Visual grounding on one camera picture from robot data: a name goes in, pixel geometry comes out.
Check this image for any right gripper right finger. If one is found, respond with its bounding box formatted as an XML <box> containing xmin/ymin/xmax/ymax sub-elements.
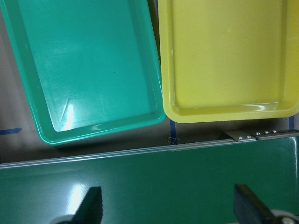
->
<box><xmin>233</xmin><ymin>184</ymin><xmax>278</xmax><ymax>224</ymax></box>

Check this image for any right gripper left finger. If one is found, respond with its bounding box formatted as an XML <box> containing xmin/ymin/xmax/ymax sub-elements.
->
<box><xmin>71</xmin><ymin>187</ymin><xmax>103</xmax><ymax>224</ymax></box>

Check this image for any green conveyor belt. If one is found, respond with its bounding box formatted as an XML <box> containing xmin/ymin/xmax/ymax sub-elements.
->
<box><xmin>0</xmin><ymin>136</ymin><xmax>299</xmax><ymax>224</ymax></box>

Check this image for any green plastic tray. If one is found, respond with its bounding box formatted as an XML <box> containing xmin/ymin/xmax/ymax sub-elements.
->
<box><xmin>0</xmin><ymin>0</ymin><xmax>166</xmax><ymax>146</ymax></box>

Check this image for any yellow plastic tray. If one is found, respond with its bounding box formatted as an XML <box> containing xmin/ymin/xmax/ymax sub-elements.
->
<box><xmin>158</xmin><ymin>0</ymin><xmax>299</xmax><ymax>123</ymax></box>

